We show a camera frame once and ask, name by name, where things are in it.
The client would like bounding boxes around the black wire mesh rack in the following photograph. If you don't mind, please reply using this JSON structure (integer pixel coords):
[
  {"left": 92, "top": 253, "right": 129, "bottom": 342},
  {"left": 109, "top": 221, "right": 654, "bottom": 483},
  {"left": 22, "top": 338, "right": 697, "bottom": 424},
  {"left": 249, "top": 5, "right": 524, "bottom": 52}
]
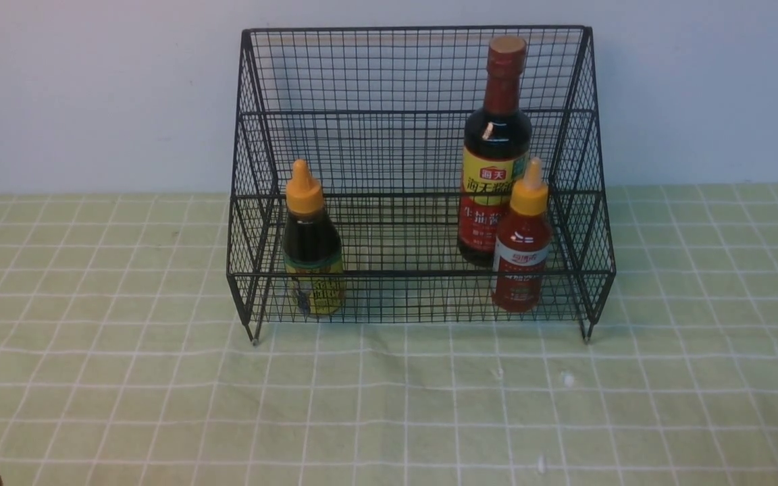
[{"left": 226, "top": 25, "right": 617, "bottom": 344}]

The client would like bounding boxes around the red ketchup squeeze bottle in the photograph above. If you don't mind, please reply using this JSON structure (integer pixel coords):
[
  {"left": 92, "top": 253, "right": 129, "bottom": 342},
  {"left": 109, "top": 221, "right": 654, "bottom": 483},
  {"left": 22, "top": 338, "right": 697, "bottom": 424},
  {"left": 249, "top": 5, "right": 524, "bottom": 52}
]
[{"left": 491, "top": 157, "right": 553, "bottom": 313}]

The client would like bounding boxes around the dark oyster sauce bottle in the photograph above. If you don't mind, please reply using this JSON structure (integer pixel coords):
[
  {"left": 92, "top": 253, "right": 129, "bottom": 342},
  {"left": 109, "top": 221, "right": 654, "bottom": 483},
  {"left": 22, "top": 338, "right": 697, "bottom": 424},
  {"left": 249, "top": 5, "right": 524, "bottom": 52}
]
[{"left": 283, "top": 159, "right": 346, "bottom": 318}]

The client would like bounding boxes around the green checkered tablecloth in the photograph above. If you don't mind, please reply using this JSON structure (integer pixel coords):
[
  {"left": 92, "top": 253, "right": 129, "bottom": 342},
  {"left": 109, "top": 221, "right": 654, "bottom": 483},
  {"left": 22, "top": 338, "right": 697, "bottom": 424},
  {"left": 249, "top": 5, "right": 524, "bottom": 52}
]
[{"left": 0, "top": 185, "right": 778, "bottom": 485}]

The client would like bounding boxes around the tall soy sauce bottle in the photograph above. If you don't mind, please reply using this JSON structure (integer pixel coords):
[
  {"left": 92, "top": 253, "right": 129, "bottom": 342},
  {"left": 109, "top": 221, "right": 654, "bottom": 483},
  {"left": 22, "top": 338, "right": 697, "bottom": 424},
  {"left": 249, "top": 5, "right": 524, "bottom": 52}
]
[{"left": 457, "top": 36, "right": 532, "bottom": 267}]

